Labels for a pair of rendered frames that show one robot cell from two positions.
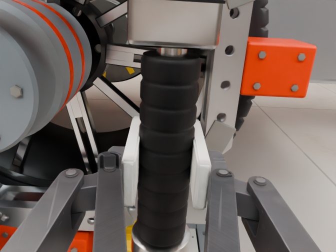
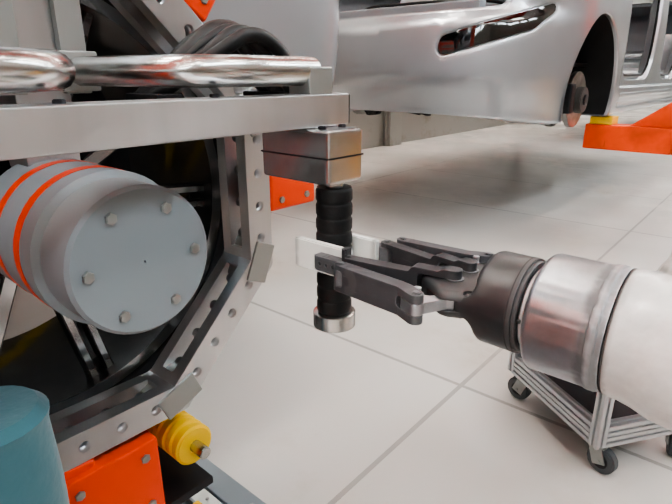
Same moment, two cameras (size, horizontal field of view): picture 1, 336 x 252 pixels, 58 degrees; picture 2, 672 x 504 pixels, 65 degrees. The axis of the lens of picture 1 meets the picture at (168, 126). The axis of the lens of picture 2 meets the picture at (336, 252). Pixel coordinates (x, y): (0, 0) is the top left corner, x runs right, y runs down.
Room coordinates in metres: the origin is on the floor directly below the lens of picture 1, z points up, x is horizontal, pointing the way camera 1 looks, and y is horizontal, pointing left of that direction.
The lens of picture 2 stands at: (-0.16, 0.36, 1.00)
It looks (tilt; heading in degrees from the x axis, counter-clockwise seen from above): 19 degrees down; 313
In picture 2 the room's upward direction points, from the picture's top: straight up
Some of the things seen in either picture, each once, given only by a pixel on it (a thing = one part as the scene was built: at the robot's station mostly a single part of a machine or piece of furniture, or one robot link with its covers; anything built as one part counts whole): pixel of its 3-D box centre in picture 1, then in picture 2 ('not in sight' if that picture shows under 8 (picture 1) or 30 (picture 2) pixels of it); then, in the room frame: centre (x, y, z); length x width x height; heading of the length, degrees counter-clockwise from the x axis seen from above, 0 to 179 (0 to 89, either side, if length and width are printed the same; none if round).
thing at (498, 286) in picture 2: not in sight; (481, 292); (0.02, 0.00, 0.83); 0.09 x 0.08 x 0.07; 2
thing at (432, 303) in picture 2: not in sight; (439, 301); (0.04, 0.03, 0.83); 0.05 x 0.05 x 0.02; 13
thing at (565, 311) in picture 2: not in sight; (574, 318); (-0.05, -0.01, 0.83); 0.09 x 0.06 x 0.09; 92
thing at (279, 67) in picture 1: (269, 66); (276, 179); (0.43, -0.14, 0.85); 0.09 x 0.08 x 0.07; 92
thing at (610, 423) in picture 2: not in sight; (603, 373); (0.19, -1.14, 0.17); 0.43 x 0.36 x 0.34; 148
